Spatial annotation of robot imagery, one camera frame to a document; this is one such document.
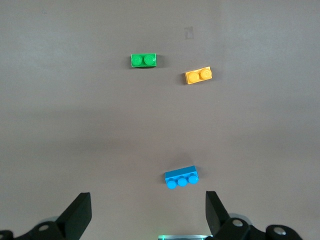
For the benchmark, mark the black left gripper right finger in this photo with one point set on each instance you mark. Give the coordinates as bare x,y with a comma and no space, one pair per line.
217,220

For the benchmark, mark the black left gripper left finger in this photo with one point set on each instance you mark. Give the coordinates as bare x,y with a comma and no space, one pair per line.
72,220

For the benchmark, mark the blue three-stud block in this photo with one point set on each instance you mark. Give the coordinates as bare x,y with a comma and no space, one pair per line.
181,176

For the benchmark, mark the yellow two-stud block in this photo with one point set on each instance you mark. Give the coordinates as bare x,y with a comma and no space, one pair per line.
198,75

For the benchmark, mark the green two-stud block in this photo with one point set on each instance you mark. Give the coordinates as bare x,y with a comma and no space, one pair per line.
143,60

